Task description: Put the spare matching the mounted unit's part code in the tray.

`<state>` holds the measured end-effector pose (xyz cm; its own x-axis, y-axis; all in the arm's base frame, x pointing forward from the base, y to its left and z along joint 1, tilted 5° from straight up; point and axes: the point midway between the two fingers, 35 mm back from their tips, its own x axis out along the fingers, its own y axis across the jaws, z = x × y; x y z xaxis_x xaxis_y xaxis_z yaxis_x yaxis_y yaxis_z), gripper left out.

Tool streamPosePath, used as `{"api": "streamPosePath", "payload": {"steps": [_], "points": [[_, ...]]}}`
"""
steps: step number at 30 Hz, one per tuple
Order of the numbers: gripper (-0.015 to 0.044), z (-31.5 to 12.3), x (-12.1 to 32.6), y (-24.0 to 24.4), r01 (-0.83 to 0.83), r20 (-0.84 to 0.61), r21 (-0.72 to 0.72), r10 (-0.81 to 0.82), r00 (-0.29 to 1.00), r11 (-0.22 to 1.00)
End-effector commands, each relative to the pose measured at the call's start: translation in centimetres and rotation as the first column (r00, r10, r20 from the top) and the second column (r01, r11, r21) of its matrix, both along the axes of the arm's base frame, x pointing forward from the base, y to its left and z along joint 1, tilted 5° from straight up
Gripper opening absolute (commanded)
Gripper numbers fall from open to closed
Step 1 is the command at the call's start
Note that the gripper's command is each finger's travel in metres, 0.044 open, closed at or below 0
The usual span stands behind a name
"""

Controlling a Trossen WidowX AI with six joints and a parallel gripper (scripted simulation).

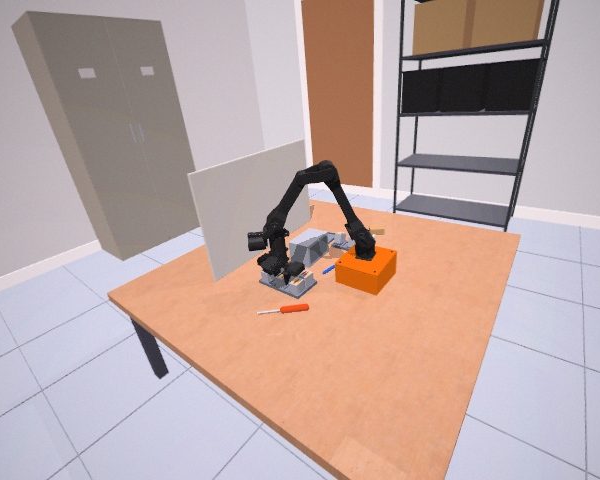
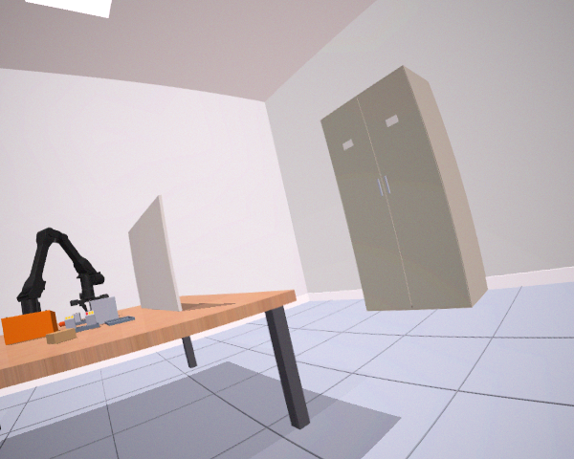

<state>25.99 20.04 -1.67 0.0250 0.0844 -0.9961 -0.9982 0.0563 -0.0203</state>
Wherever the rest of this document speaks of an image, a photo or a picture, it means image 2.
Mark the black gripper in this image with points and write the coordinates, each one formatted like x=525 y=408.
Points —
x=87 y=292

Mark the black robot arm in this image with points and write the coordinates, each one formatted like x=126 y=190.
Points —
x=34 y=285

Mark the white flat panel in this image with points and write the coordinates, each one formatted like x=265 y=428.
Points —
x=152 y=261

